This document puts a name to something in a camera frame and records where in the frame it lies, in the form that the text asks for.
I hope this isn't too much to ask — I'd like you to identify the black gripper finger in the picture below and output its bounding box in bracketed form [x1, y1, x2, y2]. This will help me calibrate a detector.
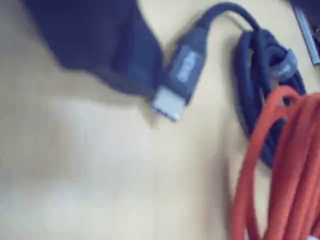
[23, 0, 166, 101]

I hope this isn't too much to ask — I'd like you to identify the black braided charging cable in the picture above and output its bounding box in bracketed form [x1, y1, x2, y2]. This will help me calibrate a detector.
[151, 2, 307, 171]

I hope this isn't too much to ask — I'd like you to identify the red braided charging cable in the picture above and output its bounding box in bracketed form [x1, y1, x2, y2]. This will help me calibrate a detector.
[231, 86, 320, 240]

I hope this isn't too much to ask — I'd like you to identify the grey metal USB hub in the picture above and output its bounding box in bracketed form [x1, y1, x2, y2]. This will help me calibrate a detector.
[291, 3, 320, 66]

